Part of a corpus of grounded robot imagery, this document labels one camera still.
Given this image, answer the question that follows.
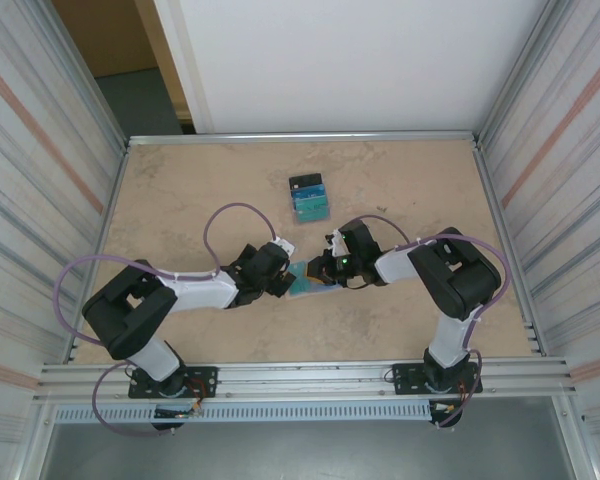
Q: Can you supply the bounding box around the teal credit card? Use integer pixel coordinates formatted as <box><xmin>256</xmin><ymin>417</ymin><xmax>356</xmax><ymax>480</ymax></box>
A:
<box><xmin>286</xmin><ymin>264</ymin><xmax>316</xmax><ymax>297</ymax></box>

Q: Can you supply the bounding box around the clear acrylic card stand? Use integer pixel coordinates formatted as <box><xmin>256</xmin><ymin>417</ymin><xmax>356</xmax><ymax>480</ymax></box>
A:
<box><xmin>287</xmin><ymin>171</ymin><xmax>333</xmax><ymax>227</ymax></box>

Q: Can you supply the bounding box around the green card with chip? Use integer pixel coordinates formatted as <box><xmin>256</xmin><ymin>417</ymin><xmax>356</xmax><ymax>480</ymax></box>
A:
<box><xmin>293</xmin><ymin>198</ymin><xmax>332</xmax><ymax>224</ymax></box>

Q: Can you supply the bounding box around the blue card with logo print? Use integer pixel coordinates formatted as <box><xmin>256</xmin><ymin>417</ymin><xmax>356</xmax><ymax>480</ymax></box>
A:
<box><xmin>289</xmin><ymin>185</ymin><xmax>328</xmax><ymax>202</ymax></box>

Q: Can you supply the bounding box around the black credit card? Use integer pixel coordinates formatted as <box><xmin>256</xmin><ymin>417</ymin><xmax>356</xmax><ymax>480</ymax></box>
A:
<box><xmin>288</xmin><ymin>173</ymin><xmax>324</xmax><ymax>192</ymax></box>

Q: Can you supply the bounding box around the brown wooden door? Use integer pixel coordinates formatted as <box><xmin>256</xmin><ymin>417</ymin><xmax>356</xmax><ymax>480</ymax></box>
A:
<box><xmin>52</xmin><ymin>0</ymin><xmax>197</xmax><ymax>135</ymax></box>

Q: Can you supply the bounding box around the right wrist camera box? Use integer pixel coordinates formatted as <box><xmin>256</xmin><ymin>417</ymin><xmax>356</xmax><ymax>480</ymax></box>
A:
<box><xmin>324</xmin><ymin>229</ymin><xmax>350</xmax><ymax>258</ymax></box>

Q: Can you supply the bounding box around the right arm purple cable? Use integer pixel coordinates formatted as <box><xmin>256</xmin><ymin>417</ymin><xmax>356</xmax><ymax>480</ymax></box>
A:
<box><xmin>346</xmin><ymin>214</ymin><xmax>512</xmax><ymax>431</ymax></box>

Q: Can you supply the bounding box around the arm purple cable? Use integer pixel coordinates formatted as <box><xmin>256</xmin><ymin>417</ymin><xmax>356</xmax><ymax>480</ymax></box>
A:
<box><xmin>54</xmin><ymin>201</ymin><xmax>284</xmax><ymax>440</ymax></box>
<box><xmin>346</xmin><ymin>214</ymin><xmax>512</xmax><ymax>431</ymax></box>

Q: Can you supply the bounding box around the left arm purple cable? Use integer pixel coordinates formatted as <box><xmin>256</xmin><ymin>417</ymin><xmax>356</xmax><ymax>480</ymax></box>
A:
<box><xmin>54</xmin><ymin>201</ymin><xmax>284</xmax><ymax>440</ymax></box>

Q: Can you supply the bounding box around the wide aluminium mounting rail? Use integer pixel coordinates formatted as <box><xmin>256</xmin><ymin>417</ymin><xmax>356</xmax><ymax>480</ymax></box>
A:
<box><xmin>38</xmin><ymin>356</ymin><xmax>579</xmax><ymax>402</ymax></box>

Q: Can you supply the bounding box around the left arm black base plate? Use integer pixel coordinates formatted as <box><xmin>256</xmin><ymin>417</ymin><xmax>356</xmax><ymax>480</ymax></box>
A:
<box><xmin>128</xmin><ymin>366</ymin><xmax>219</xmax><ymax>401</ymax></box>

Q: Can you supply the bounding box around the grey slotted cable duct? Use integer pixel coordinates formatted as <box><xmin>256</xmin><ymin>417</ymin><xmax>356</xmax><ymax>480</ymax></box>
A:
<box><xmin>52</xmin><ymin>402</ymin><xmax>434</xmax><ymax>424</ymax></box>

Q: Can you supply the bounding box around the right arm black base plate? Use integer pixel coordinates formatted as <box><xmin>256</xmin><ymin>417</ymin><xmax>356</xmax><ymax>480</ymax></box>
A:
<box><xmin>390</xmin><ymin>360</ymin><xmax>483</xmax><ymax>398</ymax></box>

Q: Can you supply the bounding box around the long aluminium table rail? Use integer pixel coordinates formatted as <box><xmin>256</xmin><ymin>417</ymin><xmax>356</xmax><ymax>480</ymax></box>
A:
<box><xmin>126</xmin><ymin>130</ymin><xmax>481</xmax><ymax>148</ymax></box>

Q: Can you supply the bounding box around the aluminium side rail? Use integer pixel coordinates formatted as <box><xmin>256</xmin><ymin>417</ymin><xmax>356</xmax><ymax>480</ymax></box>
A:
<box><xmin>62</xmin><ymin>139</ymin><xmax>132</xmax><ymax>364</ymax></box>
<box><xmin>472</xmin><ymin>138</ymin><xmax>547</xmax><ymax>357</ymax></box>

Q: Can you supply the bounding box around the small circuit board with wires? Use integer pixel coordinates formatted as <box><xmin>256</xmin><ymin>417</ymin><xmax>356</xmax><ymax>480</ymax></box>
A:
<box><xmin>153</xmin><ymin>405</ymin><xmax>205</xmax><ymax>420</ymax></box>

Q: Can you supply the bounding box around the orange wired connector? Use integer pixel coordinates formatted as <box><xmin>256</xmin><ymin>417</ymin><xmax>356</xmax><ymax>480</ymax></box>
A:
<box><xmin>429</xmin><ymin>399</ymin><xmax>464</xmax><ymax>417</ymax></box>

